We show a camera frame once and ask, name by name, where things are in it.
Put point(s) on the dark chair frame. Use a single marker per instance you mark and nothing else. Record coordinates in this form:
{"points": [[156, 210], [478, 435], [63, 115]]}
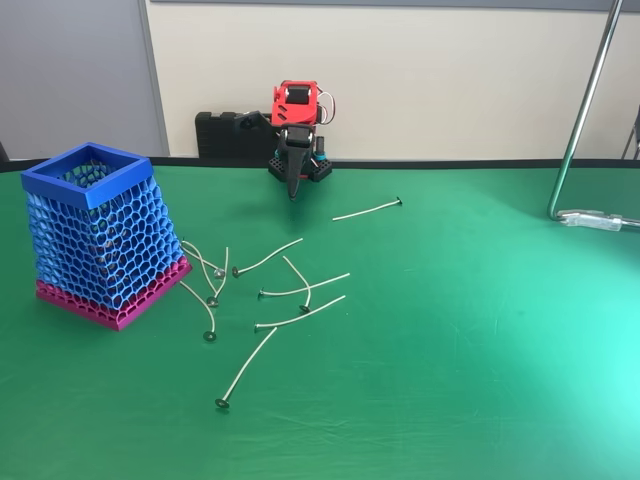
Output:
{"points": [[634, 135]]}

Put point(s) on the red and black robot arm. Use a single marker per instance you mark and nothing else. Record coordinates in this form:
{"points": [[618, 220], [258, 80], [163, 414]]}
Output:
{"points": [[295, 107]]}

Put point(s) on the black teal table clamp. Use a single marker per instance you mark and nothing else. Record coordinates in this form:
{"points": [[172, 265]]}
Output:
{"points": [[321, 162]]}

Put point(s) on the green table cloth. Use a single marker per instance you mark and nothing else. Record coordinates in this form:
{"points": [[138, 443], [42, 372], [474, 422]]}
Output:
{"points": [[400, 350]]}

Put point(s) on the white candle wick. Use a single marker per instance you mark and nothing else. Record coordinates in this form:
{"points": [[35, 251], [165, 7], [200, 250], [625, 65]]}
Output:
{"points": [[205, 310], [267, 256], [305, 287], [250, 365], [224, 275], [200, 257], [367, 210], [300, 316], [300, 277]]}

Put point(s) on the silver metal clamp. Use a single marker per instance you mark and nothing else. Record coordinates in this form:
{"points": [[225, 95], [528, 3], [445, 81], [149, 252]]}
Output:
{"points": [[595, 220]]}

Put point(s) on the black plastic tool case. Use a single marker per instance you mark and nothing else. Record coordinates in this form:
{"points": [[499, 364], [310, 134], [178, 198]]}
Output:
{"points": [[220, 140]]}

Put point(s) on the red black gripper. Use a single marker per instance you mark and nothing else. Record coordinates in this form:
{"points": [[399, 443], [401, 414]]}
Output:
{"points": [[295, 161]]}

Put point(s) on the blue and magenta mesh basket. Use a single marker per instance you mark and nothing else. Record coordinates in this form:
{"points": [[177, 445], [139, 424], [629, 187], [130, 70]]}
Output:
{"points": [[100, 235]]}

